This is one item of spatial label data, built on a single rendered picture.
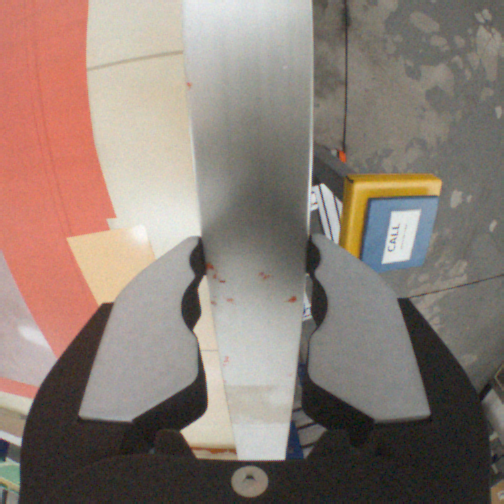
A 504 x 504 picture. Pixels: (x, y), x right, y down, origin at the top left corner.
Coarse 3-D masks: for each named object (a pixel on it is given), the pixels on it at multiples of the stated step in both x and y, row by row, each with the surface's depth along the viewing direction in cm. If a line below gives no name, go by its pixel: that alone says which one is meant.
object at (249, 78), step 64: (192, 0) 7; (256, 0) 7; (192, 64) 8; (256, 64) 8; (192, 128) 9; (256, 128) 9; (256, 192) 10; (256, 256) 12; (256, 320) 13; (256, 384) 16; (192, 448) 28; (256, 448) 21
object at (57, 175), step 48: (0, 0) 8; (48, 0) 9; (0, 48) 10; (48, 48) 10; (0, 96) 11; (48, 96) 11; (0, 144) 12; (48, 144) 13; (0, 192) 14; (48, 192) 14; (96, 192) 14
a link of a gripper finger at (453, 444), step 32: (416, 320) 8; (416, 352) 7; (448, 352) 7; (448, 384) 6; (448, 416) 5; (480, 416) 5; (384, 448) 5; (416, 448) 5; (448, 448) 4; (480, 448) 4; (448, 480) 4; (480, 480) 4
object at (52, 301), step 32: (32, 224) 15; (64, 224) 15; (96, 224) 15; (0, 256) 16; (32, 256) 16; (64, 256) 16; (0, 288) 18; (32, 288) 17; (64, 288) 17; (0, 320) 19; (32, 320) 19; (64, 320) 19; (0, 352) 22; (32, 352) 21; (0, 384) 25; (32, 384) 24
